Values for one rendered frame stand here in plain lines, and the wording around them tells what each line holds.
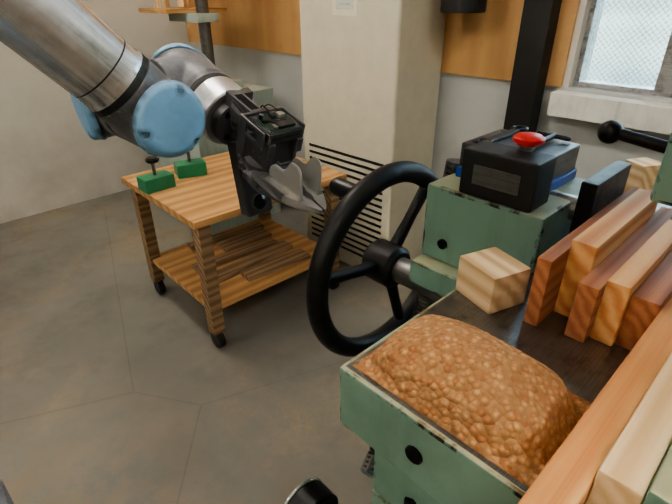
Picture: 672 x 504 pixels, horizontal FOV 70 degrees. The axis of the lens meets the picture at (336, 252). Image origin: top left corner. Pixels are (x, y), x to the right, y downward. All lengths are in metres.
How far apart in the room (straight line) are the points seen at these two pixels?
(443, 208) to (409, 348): 0.23
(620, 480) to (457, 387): 0.10
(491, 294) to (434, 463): 0.15
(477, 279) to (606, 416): 0.17
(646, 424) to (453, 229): 0.30
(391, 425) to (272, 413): 1.23
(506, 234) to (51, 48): 0.49
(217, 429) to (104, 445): 0.32
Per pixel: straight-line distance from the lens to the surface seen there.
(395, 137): 1.88
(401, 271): 0.64
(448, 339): 0.34
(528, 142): 0.50
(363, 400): 0.37
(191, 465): 1.50
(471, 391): 0.32
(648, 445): 0.30
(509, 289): 0.44
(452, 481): 0.35
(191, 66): 0.78
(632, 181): 0.76
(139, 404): 1.70
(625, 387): 0.34
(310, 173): 0.65
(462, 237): 0.54
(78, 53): 0.58
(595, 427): 0.31
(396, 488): 0.50
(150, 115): 0.60
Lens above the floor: 1.15
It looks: 29 degrees down
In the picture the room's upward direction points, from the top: straight up
